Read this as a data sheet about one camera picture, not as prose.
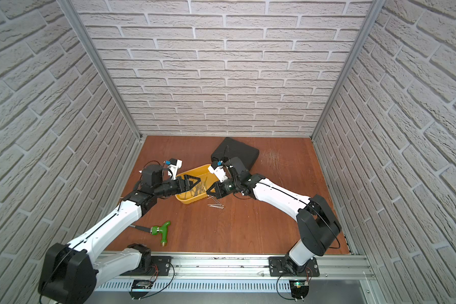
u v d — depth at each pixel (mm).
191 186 715
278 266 737
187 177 713
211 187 763
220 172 741
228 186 696
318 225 437
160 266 732
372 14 706
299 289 702
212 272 727
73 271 392
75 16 720
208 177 1008
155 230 808
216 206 905
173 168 736
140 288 705
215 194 709
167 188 678
